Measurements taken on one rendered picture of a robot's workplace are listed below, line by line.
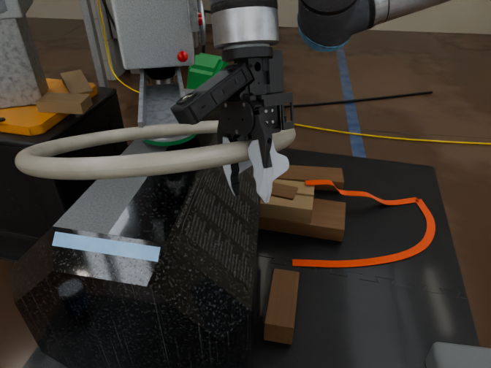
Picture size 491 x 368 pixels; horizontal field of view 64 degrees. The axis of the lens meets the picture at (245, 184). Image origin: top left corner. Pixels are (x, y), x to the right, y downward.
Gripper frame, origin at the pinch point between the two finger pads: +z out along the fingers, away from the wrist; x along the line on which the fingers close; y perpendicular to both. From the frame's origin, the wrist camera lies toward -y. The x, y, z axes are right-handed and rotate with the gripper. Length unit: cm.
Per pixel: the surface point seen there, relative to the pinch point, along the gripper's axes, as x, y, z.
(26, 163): 19.3, -23.9, -6.9
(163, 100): 61, 22, -13
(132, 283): 49, 0, 32
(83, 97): 135, 25, -15
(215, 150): -0.6, -5.1, -7.1
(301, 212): 91, 112, 52
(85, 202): 74, -1, 15
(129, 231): 55, 4, 21
